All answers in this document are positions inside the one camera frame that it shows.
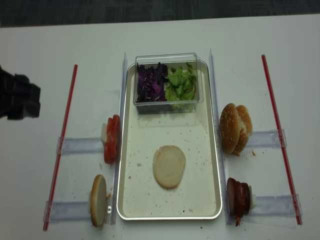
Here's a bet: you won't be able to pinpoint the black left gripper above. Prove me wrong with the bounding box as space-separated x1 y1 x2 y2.
0 69 41 120

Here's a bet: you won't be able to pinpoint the right red rail strip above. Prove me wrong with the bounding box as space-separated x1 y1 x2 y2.
261 54 303 226

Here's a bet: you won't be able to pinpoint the sesame bun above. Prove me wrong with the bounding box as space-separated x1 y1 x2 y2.
233 105 253 155
219 103 241 154

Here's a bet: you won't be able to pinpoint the right near clear pusher track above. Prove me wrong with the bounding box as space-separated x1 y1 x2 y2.
248 194 303 217

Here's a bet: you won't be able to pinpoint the cream metal tray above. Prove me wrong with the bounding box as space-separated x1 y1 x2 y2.
116 63 223 221

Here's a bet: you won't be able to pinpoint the red tomato slices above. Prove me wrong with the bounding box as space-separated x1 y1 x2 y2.
104 114 120 165

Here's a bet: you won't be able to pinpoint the right clear long divider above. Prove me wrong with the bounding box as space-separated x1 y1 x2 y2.
208 49 234 225

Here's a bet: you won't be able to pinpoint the purple cabbage shreds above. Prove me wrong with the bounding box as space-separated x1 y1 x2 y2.
136 62 169 103

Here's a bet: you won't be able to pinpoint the clear pusher track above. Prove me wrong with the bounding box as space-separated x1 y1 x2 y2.
246 129 287 148
43 201 91 223
56 137 104 155
248 194 303 217

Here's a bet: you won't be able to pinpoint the green lettuce leaves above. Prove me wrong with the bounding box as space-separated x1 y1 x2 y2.
165 62 197 102

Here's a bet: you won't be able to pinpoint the clear plastic salad box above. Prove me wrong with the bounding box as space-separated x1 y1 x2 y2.
133 52 203 114

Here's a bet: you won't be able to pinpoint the front sesame bun top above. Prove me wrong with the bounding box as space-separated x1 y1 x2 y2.
219 103 241 154

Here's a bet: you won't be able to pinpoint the red rail strip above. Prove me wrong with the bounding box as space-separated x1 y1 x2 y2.
261 54 303 226
42 64 78 232

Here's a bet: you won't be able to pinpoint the dark red meat patties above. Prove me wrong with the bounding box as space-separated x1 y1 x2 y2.
227 177 251 218

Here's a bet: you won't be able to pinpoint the left red rail strip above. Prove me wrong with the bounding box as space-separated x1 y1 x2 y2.
42 64 78 232

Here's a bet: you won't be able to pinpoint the upright bun bottom slice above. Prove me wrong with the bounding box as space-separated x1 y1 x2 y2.
90 174 107 228

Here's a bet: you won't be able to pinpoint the left near clear pusher track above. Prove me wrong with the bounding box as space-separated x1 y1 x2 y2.
43 201 91 223

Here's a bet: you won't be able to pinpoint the pale bun bottom slice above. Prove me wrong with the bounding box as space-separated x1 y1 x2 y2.
152 145 186 189

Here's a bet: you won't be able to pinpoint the right far clear pusher track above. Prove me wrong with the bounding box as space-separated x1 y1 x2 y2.
246 129 287 148

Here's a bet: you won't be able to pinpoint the left far clear pusher track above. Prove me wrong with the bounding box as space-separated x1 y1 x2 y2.
56 137 104 155

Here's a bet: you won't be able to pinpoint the rear sesame bun top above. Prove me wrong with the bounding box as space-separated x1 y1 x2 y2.
233 105 253 155

